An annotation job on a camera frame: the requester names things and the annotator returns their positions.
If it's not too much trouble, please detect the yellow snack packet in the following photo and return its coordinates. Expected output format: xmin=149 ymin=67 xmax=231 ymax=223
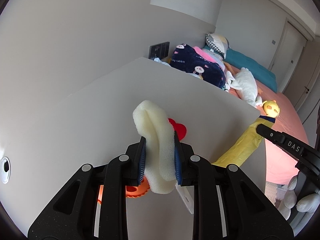
xmin=213 ymin=115 xmax=276 ymax=167

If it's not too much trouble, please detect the white sponge brush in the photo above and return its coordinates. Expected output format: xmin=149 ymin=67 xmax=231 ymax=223
xmin=132 ymin=100 xmax=195 ymax=215

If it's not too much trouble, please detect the white plush toy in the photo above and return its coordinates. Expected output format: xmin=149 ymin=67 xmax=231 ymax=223
xmin=278 ymin=175 xmax=319 ymax=224

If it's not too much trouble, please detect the yellow chick plush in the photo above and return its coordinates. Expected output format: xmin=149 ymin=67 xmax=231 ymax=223
xmin=263 ymin=100 xmax=280 ymax=118

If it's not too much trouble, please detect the orange scalloped plastic toy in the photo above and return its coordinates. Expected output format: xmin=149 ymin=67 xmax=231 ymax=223
xmin=97 ymin=175 xmax=151 ymax=203

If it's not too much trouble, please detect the white goose plush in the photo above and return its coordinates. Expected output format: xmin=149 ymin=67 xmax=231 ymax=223
xmin=226 ymin=68 xmax=262 ymax=107

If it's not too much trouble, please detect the teal pillow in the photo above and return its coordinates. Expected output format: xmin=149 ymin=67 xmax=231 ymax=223
xmin=202 ymin=44 xmax=278 ymax=93

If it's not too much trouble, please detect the red heart toy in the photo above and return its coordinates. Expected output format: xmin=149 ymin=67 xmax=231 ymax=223
xmin=168 ymin=118 xmax=187 ymax=141

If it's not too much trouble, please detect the wardrobe door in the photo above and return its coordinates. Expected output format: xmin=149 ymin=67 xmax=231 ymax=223
xmin=270 ymin=21 xmax=307 ymax=91

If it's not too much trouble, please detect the checkered patchwork pillow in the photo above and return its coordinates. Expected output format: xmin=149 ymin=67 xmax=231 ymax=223
xmin=205 ymin=33 xmax=229 ymax=59

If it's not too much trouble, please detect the pink garment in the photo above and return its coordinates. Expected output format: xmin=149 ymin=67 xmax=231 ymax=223
xmin=193 ymin=46 xmax=217 ymax=63

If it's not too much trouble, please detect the navy fleece blanket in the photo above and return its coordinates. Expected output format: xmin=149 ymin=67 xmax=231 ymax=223
xmin=169 ymin=44 xmax=226 ymax=88

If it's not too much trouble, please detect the silver cable grommet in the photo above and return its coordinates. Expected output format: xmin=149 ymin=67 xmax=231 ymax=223
xmin=0 ymin=157 xmax=11 ymax=184

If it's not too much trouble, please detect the black wall socket panel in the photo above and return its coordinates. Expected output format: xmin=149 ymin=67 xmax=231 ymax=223
xmin=148 ymin=42 xmax=170 ymax=60

